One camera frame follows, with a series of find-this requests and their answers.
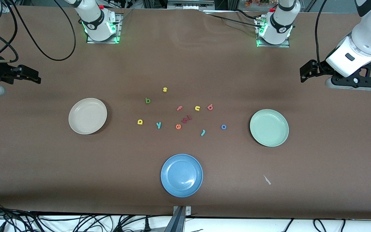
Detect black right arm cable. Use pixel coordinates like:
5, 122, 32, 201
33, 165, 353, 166
0, 0, 76, 63

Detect beige round plate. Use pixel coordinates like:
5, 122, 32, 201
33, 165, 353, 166
68, 98, 108, 135

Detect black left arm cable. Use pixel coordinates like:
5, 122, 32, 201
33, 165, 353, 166
314, 0, 329, 65

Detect light green round plate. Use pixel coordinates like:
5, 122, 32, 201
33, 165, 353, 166
249, 109, 290, 147

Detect blue round plate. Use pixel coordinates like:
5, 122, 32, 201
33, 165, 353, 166
160, 153, 204, 198

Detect grey metal frame block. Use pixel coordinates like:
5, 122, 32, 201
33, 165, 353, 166
167, 0, 215, 10

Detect grey metal camera bracket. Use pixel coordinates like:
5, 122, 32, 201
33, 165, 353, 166
173, 206, 192, 232

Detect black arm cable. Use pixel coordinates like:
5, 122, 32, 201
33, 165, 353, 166
0, 0, 76, 63
314, 0, 329, 65

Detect black cable on cover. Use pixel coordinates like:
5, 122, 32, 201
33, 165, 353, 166
205, 9, 263, 29

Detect orange dried flowers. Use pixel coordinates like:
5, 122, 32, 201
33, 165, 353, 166
245, 0, 278, 7

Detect brown table cover sheet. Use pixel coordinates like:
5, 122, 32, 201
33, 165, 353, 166
0, 6, 371, 219

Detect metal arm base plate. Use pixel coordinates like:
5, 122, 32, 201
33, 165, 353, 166
87, 14, 122, 44
256, 18, 290, 48

